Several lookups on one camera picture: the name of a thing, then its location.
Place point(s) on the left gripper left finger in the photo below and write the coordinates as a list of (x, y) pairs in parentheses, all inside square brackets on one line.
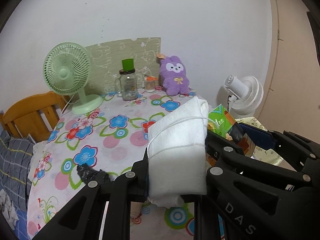
[(101, 210)]

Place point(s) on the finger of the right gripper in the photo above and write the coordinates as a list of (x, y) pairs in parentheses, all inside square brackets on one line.
[(262, 139)]

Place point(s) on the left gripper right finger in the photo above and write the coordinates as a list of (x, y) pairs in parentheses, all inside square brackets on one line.
[(251, 199)]

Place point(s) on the white towel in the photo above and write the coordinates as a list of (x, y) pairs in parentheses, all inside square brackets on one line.
[(177, 155)]

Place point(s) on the yellow cartoon storage box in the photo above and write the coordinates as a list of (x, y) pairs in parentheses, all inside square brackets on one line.
[(268, 156)]

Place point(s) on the beige door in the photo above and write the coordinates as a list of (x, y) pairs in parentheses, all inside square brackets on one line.
[(291, 89)]

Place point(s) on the white standing fan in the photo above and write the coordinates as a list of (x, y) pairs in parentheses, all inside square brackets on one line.
[(246, 94)]

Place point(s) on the floral tablecloth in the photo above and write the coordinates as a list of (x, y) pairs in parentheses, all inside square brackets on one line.
[(110, 138)]

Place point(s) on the grey plaid blanket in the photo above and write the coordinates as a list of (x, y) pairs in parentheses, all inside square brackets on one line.
[(16, 156)]

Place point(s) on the purple plush bunny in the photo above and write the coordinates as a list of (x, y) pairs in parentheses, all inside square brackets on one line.
[(173, 75)]

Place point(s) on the wooden chair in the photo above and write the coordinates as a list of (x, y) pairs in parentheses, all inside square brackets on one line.
[(35, 115)]

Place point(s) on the small jar orange lid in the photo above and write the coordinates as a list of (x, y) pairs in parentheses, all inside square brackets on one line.
[(150, 84)]

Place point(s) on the glass jar with black lid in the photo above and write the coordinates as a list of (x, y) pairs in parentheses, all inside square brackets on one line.
[(127, 85)]

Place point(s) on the green desk fan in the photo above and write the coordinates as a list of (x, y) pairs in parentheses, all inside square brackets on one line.
[(66, 71)]

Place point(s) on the green plastic cup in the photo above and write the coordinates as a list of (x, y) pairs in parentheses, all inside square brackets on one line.
[(128, 64)]

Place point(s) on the green patterned board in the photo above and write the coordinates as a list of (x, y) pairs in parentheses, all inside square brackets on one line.
[(106, 62)]

